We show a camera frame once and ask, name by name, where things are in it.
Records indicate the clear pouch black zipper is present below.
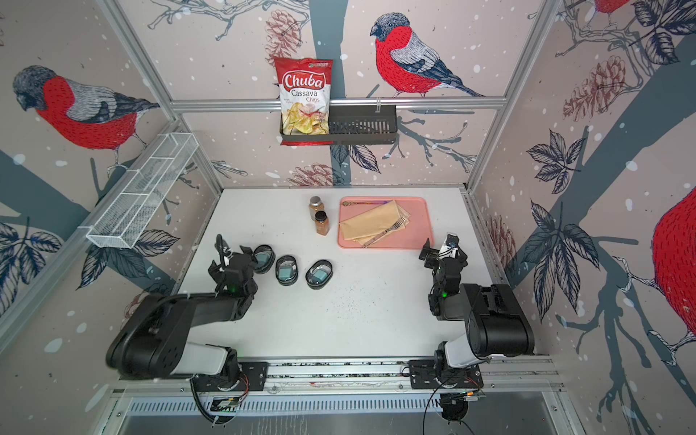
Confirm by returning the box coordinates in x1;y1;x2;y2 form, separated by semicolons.
253;245;276;275

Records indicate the teal charger plug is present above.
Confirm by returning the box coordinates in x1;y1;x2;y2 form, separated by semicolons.
277;262;297;281
309;268;329;286

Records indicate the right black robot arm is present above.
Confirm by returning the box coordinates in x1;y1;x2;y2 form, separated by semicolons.
419;234;535;373

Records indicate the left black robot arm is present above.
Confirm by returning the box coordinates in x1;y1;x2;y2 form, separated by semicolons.
106;246;258;380

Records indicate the pink tray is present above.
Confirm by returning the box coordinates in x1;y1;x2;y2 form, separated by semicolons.
337;197;434;250

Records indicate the yellow folded napkin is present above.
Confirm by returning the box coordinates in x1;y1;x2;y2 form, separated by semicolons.
339;200;411;247

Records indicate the orange pepper spice jar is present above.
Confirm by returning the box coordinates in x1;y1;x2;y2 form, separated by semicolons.
315;210;330;236

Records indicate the shichimi spice jar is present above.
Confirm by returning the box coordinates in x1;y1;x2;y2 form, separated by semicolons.
309;196;324;220

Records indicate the Chuba cassava chips bag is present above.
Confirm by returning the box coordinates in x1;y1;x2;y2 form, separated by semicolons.
274;57;333;136

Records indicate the pink handled fork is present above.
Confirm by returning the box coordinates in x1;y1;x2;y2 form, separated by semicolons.
362;217;408;248

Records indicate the pink handled spoon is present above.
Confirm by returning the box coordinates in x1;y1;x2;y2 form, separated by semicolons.
341;200;391;207

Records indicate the white wire mesh shelf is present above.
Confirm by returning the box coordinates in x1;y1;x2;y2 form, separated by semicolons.
86;132;199;248

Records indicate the black wall basket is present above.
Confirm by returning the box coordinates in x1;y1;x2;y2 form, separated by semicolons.
280;105;398;146

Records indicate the aluminium frame rail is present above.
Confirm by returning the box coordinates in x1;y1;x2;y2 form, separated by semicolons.
170;96;509;113

